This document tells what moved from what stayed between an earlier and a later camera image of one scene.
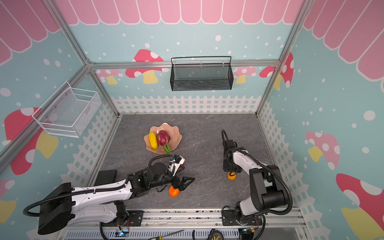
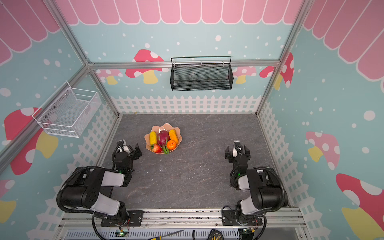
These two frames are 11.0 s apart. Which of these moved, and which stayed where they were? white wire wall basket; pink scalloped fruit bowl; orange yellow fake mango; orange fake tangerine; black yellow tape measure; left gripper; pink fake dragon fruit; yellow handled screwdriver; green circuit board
Moved: orange fake tangerine; left gripper; orange yellow fake mango
Stayed: yellow handled screwdriver; black yellow tape measure; green circuit board; pink fake dragon fruit; pink scalloped fruit bowl; white wire wall basket
